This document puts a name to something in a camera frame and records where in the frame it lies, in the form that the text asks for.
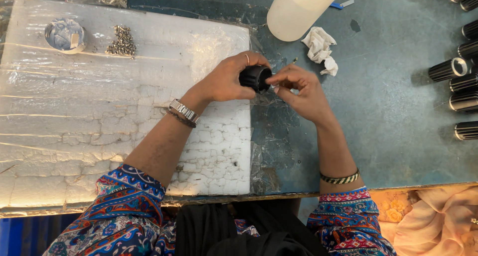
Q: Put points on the crumpled white tissue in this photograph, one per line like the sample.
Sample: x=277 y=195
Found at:
x=319 y=46

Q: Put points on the peach floral cloth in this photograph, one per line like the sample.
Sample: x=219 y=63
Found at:
x=437 y=222

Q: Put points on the plastic-wrapped white foam board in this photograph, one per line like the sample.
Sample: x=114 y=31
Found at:
x=112 y=129

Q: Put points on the blue plastic crate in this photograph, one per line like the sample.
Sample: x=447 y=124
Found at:
x=26 y=235

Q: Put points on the clear plastic sheet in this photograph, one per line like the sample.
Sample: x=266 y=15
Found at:
x=270 y=136

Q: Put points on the group of black ribbed cylinders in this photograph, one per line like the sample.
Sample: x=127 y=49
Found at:
x=465 y=103

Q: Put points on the pile of small silver screws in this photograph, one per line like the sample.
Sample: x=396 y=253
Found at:
x=121 y=42

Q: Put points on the person's colourful patterned garment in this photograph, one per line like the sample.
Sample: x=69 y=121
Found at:
x=123 y=215

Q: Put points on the white plastic bottle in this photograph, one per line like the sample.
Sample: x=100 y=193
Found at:
x=298 y=9

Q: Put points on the black and gold striped bangle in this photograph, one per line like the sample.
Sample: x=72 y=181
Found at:
x=340 y=179

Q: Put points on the person's right hand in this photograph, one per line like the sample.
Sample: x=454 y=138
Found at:
x=308 y=97

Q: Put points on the black ribbed metal sleeve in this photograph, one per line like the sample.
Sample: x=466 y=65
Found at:
x=254 y=78

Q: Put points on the thin dark bangle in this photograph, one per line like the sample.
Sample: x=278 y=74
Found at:
x=181 y=120

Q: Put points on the person's left hand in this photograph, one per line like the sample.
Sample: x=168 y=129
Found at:
x=224 y=78

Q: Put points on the person's black scarf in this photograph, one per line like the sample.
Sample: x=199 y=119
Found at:
x=242 y=230

